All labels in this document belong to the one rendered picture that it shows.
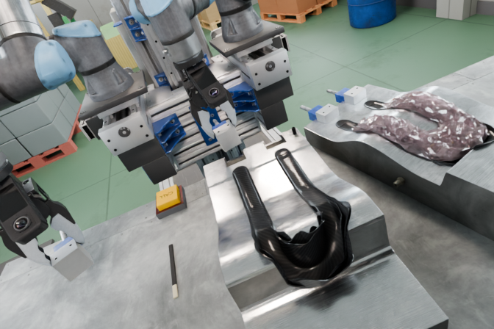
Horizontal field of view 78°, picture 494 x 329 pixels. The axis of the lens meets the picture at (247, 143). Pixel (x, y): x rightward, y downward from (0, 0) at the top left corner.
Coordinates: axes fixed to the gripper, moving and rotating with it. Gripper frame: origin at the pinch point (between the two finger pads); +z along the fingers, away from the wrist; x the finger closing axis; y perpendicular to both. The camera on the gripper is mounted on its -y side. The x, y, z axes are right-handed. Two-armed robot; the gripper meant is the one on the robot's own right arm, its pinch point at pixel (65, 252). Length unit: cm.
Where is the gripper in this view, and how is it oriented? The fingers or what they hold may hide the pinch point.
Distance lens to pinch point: 71.7
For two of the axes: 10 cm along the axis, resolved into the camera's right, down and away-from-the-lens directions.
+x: -7.3, 5.6, -3.9
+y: -6.2, -2.9, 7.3
